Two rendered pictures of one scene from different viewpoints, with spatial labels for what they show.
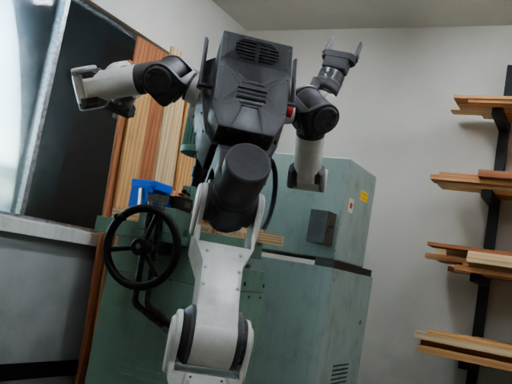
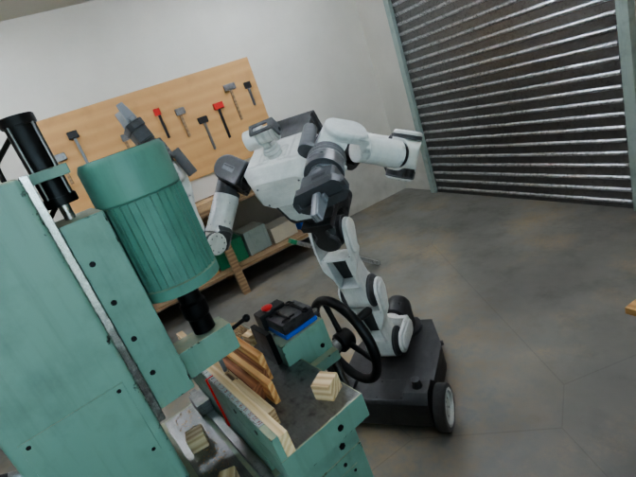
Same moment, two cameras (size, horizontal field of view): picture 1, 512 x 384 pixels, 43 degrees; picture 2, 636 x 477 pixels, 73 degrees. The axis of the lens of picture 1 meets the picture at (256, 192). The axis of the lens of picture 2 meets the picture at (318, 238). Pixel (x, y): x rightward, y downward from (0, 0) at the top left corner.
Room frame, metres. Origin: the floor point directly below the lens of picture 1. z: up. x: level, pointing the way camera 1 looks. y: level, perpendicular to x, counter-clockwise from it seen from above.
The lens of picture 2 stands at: (3.02, 1.06, 1.50)
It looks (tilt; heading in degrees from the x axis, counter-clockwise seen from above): 19 degrees down; 220
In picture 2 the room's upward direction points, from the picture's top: 20 degrees counter-clockwise
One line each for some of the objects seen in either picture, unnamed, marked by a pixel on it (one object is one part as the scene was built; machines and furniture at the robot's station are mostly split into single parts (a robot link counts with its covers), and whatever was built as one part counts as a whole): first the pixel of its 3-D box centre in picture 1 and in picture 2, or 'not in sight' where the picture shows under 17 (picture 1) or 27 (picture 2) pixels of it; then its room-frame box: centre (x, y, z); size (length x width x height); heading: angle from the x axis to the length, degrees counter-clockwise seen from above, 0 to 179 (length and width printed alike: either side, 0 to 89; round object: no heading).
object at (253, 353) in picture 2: not in sight; (250, 357); (2.44, 0.25, 0.94); 0.16 x 0.02 x 0.08; 70
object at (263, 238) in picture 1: (208, 229); (218, 369); (2.48, 0.16, 0.92); 0.60 x 0.02 x 0.04; 70
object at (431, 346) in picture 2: not in sight; (392, 353); (1.53, 0.03, 0.19); 0.64 x 0.52 x 0.33; 10
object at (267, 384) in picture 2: not in sight; (249, 374); (2.49, 0.28, 0.93); 0.24 x 0.01 x 0.06; 70
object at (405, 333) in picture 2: not in sight; (388, 334); (1.49, 0.02, 0.28); 0.21 x 0.20 x 0.13; 10
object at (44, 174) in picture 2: not in sight; (37, 163); (2.64, 0.18, 1.54); 0.08 x 0.08 x 0.17; 70
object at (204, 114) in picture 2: not in sight; (168, 136); (0.42, -2.36, 1.50); 2.00 x 0.04 x 0.90; 152
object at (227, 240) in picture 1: (173, 235); (273, 371); (2.41, 0.27, 0.87); 0.61 x 0.30 x 0.06; 70
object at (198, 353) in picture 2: (196, 200); (204, 349); (2.53, 0.22, 1.03); 0.14 x 0.07 x 0.09; 160
